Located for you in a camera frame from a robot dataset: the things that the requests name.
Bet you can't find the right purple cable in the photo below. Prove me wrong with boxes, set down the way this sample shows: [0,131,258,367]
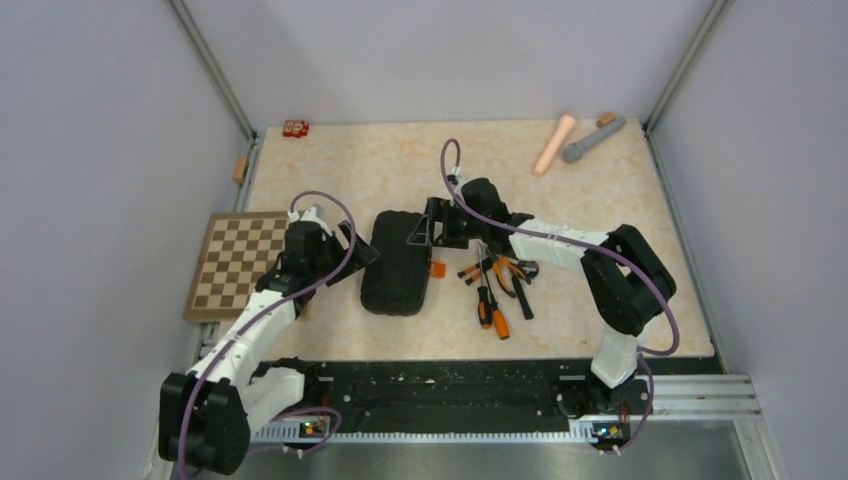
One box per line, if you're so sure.
[439,137,682,458]

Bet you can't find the aluminium frame rail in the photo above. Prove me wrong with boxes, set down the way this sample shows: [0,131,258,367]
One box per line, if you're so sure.
[142,374,790,480]

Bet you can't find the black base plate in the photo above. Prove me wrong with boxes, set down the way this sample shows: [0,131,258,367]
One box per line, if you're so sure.
[258,357,654,435]

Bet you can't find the black plastic tool case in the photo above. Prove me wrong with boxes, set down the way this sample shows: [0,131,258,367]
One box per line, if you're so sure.
[360,210,432,316]

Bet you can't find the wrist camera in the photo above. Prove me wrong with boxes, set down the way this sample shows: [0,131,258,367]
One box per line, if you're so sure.
[288,204,327,228]
[446,173,468,196]

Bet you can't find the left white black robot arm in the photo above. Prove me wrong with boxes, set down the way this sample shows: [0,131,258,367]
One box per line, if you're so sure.
[157,215,379,475]

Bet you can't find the left wooden block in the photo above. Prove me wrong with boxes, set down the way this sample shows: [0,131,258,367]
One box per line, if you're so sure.
[232,157,249,186]

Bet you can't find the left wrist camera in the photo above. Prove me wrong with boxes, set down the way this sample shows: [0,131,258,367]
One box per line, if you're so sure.
[288,204,327,228]

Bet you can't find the orange handled pliers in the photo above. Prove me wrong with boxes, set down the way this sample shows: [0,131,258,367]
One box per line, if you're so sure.
[457,255,540,301]

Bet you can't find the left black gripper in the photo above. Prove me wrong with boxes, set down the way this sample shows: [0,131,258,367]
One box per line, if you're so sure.
[310,220,379,286]

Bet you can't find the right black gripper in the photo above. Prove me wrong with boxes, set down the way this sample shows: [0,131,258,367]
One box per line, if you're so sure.
[408,197,488,250]

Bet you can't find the pink toy microphone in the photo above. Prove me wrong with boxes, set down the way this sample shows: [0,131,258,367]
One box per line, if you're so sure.
[531,112,578,177]

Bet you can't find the red toy car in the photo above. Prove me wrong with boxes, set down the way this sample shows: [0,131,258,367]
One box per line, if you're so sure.
[282,120,310,138]

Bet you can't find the wooden chessboard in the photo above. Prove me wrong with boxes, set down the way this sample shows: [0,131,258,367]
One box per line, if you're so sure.
[182,211,288,323]

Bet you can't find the long orange handled screwdriver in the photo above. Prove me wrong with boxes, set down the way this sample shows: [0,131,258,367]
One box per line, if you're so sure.
[486,273,511,340]

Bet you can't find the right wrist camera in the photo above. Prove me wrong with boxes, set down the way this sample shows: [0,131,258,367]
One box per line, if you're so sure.
[446,173,468,196]

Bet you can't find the wooden block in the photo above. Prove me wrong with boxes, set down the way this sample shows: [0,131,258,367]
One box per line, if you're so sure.
[232,157,249,186]
[595,111,617,128]

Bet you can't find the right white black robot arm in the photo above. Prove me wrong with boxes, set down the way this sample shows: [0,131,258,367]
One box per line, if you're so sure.
[407,175,677,418]

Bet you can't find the purple cable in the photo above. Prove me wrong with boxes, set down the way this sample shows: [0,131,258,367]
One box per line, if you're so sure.
[439,137,682,458]
[175,190,359,478]

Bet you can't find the back wooden block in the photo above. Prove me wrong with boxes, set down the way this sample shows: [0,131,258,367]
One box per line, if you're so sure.
[595,111,617,128]

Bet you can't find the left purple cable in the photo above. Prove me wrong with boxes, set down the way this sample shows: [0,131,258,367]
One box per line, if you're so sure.
[175,190,359,478]

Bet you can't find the grey toy microphone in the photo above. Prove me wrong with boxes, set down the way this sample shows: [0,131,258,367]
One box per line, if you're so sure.
[561,116,627,164]

